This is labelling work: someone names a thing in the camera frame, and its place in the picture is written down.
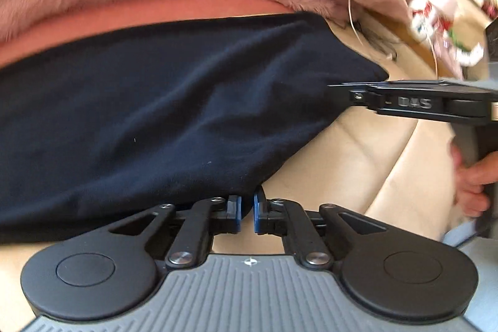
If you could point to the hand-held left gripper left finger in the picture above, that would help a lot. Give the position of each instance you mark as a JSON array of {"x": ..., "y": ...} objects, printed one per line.
[{"x": 238, "y": 217}]

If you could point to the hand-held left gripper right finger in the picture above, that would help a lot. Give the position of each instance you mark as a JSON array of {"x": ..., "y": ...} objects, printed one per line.
[{"x": 256, "y": 215}]

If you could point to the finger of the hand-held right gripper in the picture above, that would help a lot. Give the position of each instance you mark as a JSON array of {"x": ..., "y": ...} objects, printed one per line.
[{"x": 352, "y": 95}]

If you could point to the dark navy pants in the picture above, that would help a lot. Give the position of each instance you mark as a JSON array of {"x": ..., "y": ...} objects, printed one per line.
[{"x": 155, "y": 102}]

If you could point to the person's right hand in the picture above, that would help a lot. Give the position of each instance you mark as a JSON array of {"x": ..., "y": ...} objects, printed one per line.
[{"x": 472, "y": 184}]

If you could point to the cream leather sofa cushion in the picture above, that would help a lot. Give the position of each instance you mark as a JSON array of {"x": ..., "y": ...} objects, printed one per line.
[{"x": 369, "y": 164}]

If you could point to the colourful printed clutter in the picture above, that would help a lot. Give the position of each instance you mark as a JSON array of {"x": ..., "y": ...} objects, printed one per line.
[{"x": 447, "y": 17}]

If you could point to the light blue cloth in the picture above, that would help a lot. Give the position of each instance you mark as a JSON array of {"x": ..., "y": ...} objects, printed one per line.
[{"x": 467, "y": 238}]

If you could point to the salmon pink sheet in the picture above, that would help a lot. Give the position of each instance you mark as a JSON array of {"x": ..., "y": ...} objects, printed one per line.
[{"x": 116, "y": 19}]

